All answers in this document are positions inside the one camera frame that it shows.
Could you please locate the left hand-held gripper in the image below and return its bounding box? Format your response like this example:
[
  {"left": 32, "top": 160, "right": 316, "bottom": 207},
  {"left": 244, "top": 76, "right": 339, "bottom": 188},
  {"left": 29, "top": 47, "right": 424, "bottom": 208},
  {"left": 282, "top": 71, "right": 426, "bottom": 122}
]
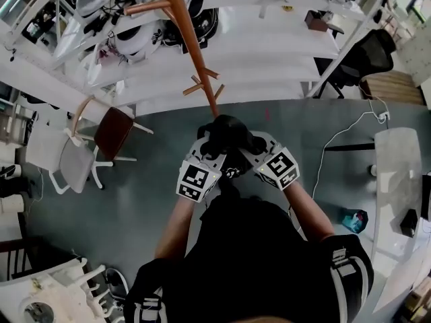
[{"left": 175, "top": 135, "right": 228, "bottom": 204}]

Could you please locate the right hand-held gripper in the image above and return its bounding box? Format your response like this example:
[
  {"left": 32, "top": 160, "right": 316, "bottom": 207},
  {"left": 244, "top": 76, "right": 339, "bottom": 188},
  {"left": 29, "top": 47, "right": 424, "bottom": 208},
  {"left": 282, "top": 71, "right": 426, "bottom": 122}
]
[{"left": 239, "top": 131, "right": 301, "bottom": 192}]

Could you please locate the black fabric bag with strap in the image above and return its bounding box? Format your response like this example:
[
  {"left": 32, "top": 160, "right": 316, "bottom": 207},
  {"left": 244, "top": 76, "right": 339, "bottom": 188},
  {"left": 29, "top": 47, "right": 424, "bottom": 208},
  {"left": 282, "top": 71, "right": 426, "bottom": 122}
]
[{"left": 197, "top": 114, "right": 269, "bottom": 190}]

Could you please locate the brown wooden coat stand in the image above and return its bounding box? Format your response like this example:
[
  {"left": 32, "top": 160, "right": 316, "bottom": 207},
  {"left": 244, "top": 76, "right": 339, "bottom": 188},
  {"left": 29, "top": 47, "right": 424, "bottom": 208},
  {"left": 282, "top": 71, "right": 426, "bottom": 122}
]
[{"left": 123, "top": 0, "right": 226, "bottom": 118}]

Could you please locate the person's left forearm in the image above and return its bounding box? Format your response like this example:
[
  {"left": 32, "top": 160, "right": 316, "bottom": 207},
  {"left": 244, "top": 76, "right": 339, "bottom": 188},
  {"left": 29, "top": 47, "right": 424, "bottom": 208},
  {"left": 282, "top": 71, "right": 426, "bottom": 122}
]
[{"left": 154, "top": 196, "right": 197, "bottom": 259}]

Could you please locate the person's right forearm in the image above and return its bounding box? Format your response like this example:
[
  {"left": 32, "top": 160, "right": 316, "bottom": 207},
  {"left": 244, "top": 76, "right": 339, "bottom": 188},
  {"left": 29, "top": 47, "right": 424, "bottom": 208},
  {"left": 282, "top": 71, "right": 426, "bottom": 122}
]
[{"left": 281, "top": 180, "right": 335, "bottom": 242}]

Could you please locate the white metal shelf rack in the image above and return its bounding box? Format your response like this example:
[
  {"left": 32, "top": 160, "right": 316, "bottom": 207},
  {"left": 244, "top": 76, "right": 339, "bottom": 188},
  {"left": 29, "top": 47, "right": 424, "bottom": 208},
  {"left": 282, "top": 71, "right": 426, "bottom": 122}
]
[{"left": 0, "top": 0, "right": 395, "bottom": 117}]

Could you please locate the brown-seat wooden chair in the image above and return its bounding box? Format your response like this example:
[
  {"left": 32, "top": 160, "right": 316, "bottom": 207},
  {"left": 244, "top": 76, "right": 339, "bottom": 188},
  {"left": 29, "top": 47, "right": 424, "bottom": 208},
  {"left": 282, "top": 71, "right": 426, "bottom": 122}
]
[{"left": 71, "top": 95, "right": 155, "bottom": 163}]

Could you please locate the person in black shirt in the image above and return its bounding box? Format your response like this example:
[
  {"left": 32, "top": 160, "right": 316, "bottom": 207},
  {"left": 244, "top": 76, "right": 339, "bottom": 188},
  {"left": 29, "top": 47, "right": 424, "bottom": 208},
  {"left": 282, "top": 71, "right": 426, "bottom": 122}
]
[{"left": 123, "top": 186, "right": 375, "bottom": 323}]

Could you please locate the teal bag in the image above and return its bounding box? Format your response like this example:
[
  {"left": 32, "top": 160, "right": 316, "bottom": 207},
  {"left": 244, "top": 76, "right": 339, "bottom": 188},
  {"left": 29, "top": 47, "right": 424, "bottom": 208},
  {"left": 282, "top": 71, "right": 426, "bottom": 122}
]
[{"left": 341, "top": 209, "right": 370, "bottom": 234}]

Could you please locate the black dome shell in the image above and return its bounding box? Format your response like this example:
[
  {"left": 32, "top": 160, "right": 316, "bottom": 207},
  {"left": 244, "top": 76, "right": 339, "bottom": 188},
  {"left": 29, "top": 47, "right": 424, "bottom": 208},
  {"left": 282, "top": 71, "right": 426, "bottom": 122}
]
[{"left": 187, "top": 7, "right": 220, "bottom": 44}]

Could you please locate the white dome shell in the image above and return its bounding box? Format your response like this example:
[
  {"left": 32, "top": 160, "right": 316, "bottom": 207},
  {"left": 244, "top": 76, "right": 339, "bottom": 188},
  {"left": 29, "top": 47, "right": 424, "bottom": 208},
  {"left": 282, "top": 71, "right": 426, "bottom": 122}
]
[{"left": 115, "top": 24, "right": 160, "bottom": 57}]

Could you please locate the white office chair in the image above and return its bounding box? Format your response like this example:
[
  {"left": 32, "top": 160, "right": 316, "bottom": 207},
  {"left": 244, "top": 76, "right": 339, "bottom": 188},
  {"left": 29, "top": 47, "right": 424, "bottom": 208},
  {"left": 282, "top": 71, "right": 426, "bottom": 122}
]
[{"left": 25, "top": 127, "right": 114, "bottom": 195}]

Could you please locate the brown box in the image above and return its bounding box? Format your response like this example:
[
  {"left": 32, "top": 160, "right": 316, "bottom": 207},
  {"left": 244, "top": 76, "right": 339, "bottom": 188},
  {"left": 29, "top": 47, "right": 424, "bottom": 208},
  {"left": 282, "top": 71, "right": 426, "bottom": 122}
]
[{"left": 304, "top": 9, "right": 329, "bottom": 34}]

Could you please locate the black office chair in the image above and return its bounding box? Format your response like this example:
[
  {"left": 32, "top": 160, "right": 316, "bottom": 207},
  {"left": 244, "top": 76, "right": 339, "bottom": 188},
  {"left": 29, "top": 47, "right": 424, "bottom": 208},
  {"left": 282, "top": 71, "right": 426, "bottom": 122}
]
[{"left": 315, "top": 28, "right": 397, "bottom": 100}]

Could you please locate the grey marble table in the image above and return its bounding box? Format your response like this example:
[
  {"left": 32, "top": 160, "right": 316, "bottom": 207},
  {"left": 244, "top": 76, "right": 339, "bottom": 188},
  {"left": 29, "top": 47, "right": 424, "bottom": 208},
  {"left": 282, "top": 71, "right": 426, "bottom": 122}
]
[{"left": 371, "top": 127, "right": 422, "bottom": 259}]

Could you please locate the wooden crate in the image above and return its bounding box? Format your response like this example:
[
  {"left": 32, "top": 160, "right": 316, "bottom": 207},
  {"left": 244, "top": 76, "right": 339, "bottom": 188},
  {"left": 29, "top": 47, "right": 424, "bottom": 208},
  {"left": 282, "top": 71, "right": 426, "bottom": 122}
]
[{"left": 359, "top": 70, "right": 426, "bottom": 106}]

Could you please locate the black monitor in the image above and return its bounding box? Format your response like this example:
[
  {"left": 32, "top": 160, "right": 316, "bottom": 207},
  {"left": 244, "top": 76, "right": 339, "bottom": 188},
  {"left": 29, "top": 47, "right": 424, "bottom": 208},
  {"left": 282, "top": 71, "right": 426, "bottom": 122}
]
[{"left": 420, "top": 172, "right": 431, "bottom": 222}]

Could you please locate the white ornate chair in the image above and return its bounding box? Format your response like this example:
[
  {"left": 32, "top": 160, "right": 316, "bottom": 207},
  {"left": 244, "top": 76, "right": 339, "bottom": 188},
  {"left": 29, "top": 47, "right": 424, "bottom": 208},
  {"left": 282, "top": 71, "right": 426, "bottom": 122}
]
[{"left": 63, "top": 256, "right": 118, "bottom": 320}]

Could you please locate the white table with round hole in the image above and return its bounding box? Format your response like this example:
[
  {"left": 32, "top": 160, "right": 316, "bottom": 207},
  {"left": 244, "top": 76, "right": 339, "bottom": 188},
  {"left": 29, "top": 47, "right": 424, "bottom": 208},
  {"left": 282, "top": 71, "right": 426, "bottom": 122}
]
[{"left": 0, "top": 274, "right": 89, "bottom": 323}]

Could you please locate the dark wooden chair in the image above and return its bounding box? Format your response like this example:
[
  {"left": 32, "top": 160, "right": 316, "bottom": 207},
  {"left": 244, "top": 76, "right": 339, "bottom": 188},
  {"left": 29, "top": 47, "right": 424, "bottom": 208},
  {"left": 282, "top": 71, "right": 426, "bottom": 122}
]
[{"left": 0, "top": 236, "right": 45, "bottom": 281}]

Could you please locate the white cable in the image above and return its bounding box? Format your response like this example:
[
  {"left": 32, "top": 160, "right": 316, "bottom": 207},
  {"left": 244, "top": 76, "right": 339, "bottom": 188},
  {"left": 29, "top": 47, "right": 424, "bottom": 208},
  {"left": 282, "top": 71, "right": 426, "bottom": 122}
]
[{"left": 311, "top": 79, "right": 391, "bottom": 202}]

